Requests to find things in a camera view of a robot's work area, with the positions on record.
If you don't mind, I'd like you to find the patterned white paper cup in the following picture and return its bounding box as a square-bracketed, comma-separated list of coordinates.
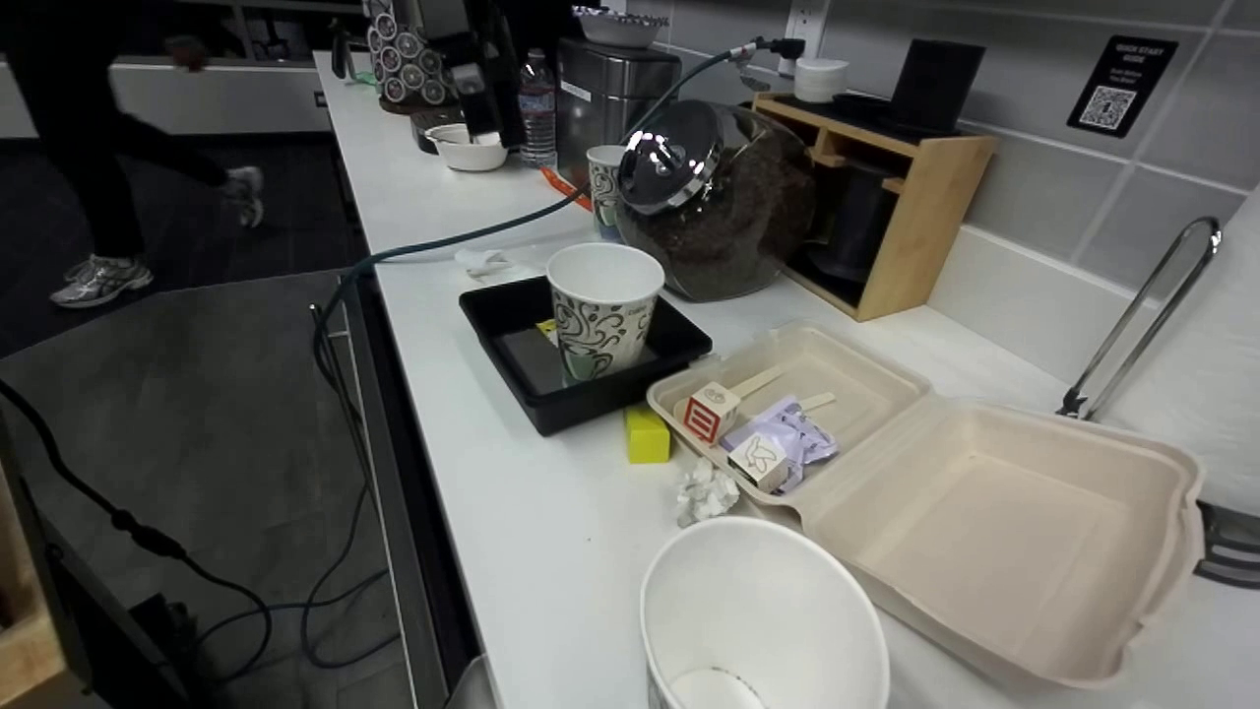
[542, 240, 669, 387]

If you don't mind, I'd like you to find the black rectangular tray container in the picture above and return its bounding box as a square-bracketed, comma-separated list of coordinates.
[458, 272, 718, 441]

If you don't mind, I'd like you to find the beige clamshell takeout container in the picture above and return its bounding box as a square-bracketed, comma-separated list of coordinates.
[642, 323, 1209, 693]

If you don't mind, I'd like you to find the yellow block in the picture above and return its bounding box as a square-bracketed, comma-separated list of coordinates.
[621, 401, 676, 468]

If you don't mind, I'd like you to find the red printed wooden block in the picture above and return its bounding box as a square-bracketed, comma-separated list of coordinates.
[683, 378, 747, 449]

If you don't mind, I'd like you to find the grey sponge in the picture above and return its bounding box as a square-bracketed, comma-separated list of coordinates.
[497, 323, 571, 399]

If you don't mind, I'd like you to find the wooden stir stick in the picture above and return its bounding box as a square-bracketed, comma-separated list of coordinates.
[728, 361, 790, 401]

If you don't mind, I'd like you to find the crumpled white tissue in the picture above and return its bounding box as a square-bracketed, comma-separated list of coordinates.
[675, 457, 747, 527]
[458, 243, 517, 285]

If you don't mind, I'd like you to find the white printed wooden block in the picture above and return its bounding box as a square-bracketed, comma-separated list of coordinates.
[723, 424, 795, 492]

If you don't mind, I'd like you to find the orange strip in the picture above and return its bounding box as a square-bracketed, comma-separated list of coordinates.
[534, 164, 593, 217]

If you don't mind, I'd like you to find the stainless steel machine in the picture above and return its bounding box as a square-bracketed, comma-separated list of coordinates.
[550, 33, 686, 191]

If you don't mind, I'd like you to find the small white bowl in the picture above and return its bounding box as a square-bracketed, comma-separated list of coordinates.
[416, 117, 512, 179]

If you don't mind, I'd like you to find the clear plastic bottle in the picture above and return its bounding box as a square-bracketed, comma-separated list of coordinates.
[512, 49, 562, 164]

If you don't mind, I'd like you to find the large white paper bowl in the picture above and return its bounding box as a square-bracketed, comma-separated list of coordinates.
[634, 512, 895, 709]

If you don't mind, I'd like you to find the light wooden shelf box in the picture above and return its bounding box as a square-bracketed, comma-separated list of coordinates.
[751, 91, 999, 326]

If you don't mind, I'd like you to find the white mug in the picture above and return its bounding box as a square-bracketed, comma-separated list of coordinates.
[789, 53, 854, 105]

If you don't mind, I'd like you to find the stack of patterned cups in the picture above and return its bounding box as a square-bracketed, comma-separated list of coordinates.
[360, 0, 458, 109]

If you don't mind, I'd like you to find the black box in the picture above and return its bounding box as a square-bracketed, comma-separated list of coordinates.
[891, 33, 987, 141]

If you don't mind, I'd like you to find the chrome faucet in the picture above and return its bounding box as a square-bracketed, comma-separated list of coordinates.
[1054, 214, 1227, 424]

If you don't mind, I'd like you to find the black QR code sign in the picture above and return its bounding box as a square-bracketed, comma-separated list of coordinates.
[1063, 33, 1181, 141]

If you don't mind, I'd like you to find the person in dark trousers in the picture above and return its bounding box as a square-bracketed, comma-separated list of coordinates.
[0, 0, 273, 317]

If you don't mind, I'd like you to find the teal blue cable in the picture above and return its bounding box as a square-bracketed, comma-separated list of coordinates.
[299, 191, 592, 672]

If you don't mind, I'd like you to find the black floor cable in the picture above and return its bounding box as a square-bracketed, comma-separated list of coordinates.
[0, 373, 282, 691]

